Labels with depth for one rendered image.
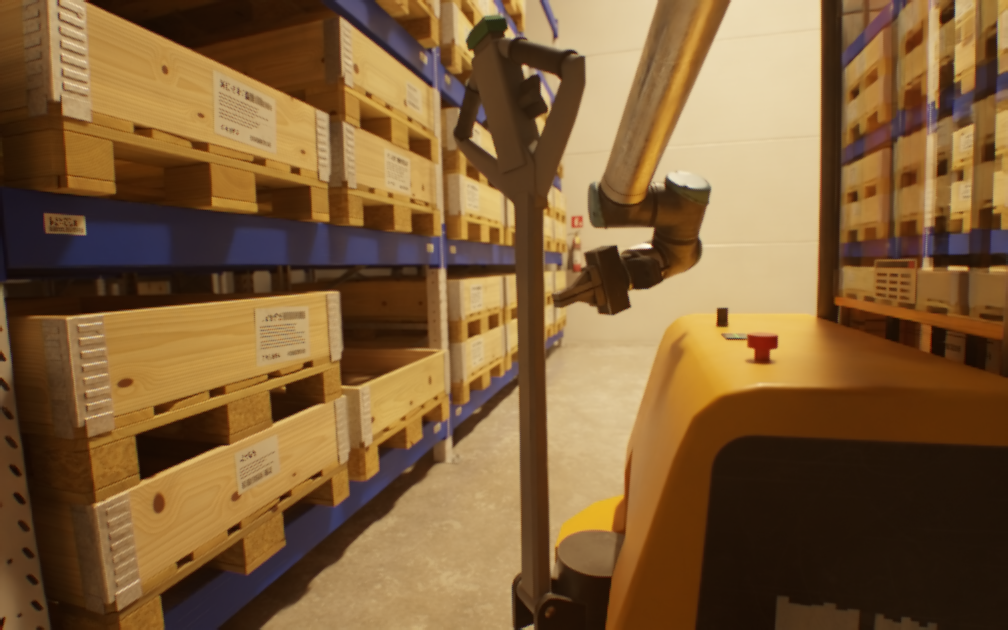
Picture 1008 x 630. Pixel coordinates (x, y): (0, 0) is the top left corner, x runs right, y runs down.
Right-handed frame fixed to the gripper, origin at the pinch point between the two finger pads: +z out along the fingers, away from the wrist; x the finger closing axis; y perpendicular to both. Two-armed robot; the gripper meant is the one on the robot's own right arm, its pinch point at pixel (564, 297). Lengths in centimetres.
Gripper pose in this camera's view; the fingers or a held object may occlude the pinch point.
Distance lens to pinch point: 95.6
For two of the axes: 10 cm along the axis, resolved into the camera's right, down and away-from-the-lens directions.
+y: -4.5, -0.7, 8.9
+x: -2.7, -9.4, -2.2
